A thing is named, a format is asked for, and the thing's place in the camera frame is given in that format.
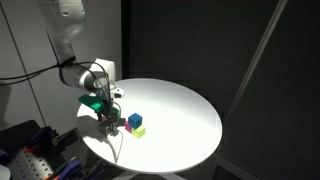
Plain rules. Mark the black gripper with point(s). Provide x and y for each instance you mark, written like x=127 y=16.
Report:
x=107 y=111

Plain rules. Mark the grey block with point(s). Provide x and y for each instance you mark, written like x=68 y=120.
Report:
x=109 y=128

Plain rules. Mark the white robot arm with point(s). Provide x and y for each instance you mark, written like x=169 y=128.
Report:
x=65 y=19

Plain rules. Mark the magenta block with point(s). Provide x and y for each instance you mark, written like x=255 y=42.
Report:
x=128 y=127

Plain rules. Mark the blue block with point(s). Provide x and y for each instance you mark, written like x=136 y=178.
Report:
x=135 y=120

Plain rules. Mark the yellow-green block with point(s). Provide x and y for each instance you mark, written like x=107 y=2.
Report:
x=139 y=132

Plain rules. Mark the purple clamp lower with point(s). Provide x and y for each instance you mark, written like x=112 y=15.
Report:
x=65 y=171

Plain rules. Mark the purple clamp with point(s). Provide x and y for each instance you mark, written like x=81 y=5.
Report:
x=42 y=140
x=65 y=171

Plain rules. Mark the white round table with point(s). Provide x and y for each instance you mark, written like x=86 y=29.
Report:
x=182 y=128

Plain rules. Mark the purple clamp upper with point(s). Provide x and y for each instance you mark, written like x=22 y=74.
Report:
x=42 y=140

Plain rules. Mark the perforated metal board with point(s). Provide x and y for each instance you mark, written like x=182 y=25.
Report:
x=27 y=165

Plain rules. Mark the grey diagonal pole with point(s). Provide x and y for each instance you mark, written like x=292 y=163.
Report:
x=257 y=55

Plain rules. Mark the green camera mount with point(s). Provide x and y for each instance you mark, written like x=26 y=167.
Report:
x=92 y=102

